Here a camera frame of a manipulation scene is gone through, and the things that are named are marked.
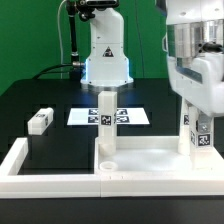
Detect black cables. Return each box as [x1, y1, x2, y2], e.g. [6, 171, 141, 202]
[31, 63, 75, 80]

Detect tag marker plate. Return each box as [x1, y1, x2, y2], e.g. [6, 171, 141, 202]
[67, 108, 150, 126]

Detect white U-shaped fence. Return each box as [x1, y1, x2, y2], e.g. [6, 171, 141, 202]
[0, 138, 224, 198]

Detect white desk top tray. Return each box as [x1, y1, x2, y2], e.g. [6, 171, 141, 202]
[94, 136, 224, 173]

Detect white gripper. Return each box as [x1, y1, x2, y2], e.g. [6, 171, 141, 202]
[167, 54, 224, 134]

